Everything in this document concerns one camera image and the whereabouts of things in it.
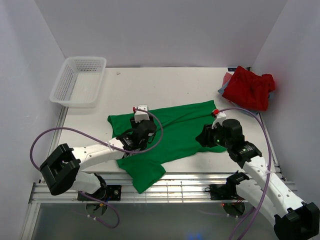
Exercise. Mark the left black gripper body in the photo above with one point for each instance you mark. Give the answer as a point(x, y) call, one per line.
point(133, 124)

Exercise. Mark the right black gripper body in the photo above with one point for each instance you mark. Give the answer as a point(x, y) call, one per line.
point(214, 136)

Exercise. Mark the green t shirt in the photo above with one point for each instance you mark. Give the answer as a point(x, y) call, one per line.
point(180, 126)

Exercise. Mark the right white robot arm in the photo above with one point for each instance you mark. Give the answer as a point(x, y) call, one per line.
point(290, 216)

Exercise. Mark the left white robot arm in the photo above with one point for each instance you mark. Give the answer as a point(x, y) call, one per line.
point(64, 169)

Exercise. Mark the red t shirt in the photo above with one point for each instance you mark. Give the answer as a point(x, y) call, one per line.
point(249, 90)

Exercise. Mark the pink folded cloth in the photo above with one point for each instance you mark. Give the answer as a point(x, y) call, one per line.
point(226, 78)

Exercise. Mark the white plastic basket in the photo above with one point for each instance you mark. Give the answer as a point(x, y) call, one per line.
point(78, 82)

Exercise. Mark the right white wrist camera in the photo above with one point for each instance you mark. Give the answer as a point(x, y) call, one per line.
point(219, 117)

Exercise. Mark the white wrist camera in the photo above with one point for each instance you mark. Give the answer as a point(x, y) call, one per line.
point(141, 113)
point(219, 117)

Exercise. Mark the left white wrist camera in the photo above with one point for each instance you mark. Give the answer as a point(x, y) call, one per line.
point(141, 113)

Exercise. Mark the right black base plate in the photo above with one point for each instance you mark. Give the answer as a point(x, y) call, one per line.
point(223, 192)

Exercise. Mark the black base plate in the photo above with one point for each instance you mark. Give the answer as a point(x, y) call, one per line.
point(109, 193)
point(223, 192)

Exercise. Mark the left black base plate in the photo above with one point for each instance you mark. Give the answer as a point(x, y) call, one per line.
point(109, 193)

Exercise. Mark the aluminium rail frame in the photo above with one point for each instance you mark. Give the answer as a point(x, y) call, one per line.
point(184, 185)

